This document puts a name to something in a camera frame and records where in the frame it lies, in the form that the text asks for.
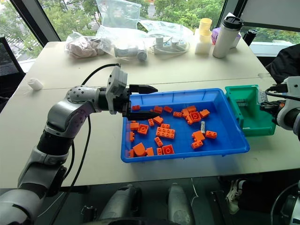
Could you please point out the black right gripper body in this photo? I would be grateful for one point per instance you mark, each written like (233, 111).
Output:
(277, 107)

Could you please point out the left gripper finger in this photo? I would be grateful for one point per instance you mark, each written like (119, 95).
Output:
(143, 89)
(143, 115)

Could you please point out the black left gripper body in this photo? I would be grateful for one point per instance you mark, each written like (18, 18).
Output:
(123, 103)

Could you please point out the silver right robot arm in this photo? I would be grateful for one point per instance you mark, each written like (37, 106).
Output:
(292, 119)

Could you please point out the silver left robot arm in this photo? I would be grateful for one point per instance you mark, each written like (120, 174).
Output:
(61, 112)

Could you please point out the green plastic bin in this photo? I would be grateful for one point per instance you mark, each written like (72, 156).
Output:
(254, 117)

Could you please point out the blue plastic bin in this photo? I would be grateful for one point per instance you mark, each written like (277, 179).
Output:
(185, 140)

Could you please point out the small orange toy brick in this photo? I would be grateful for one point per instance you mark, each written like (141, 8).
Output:
(167, 109)
(158, 141)
(151, 122)
(211, 134)
(134, 126)
(204, 113)
(159, 151)
(157, 109)
(185, 112)
(177, 114)
(165, 125)
(131, 137)
(158, 120)
(150, 151)
(188, 120)
(136, 107)
(197, 144)
(191, 108)

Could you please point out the orange brick with round hole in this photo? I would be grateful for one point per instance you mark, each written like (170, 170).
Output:
(143, 129)
(168, 149)
(194, 116)

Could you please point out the flat orange eight-stud brick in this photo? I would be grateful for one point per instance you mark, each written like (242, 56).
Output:
(166, 132)

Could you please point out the orange sloped toy brick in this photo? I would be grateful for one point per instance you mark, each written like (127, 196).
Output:
(198, 136)
(138, 149)

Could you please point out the black jacket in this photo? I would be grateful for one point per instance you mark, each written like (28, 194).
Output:
(287, 63)

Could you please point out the plastic bag with white cylinders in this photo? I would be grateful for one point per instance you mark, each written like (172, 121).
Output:
(126, 45)

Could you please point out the plastic bag with white adapters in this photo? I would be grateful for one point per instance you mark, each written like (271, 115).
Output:
(167, 39)

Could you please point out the black bottle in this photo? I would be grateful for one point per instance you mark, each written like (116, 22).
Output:
(249, 37)

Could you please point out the plastic bag with pink cloth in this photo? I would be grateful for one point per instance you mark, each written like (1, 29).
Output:
(82, 47)

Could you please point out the cream plastic bottle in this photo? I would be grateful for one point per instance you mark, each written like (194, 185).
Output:
(202, 45)

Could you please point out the white travel mug black lid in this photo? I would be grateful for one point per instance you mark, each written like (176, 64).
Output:
(226, 38)

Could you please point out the empty clear plastic bag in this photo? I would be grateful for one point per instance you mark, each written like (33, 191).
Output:
(118, 14)

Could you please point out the purple plastic container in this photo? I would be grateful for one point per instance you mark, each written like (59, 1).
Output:
(215, 35)

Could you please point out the pale yellow plastic cup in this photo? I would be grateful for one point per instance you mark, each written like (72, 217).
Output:
(205, 27)

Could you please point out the small white plastic cap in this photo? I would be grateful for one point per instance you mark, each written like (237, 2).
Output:
(35, 83)

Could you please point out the dark rounded grey shape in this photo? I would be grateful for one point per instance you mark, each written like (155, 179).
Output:
(179, 204)
(124, 204)

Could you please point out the white and black shoe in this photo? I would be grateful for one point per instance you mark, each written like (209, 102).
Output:
(234, 194)

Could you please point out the black mesh chair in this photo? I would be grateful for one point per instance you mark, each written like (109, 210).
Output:
(9, 68)

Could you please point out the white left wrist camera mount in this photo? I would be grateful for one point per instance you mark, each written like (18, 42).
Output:
(116, 86)

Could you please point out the black window frame post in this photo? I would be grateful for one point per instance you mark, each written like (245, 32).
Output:
(236, 8)
(37, 21)

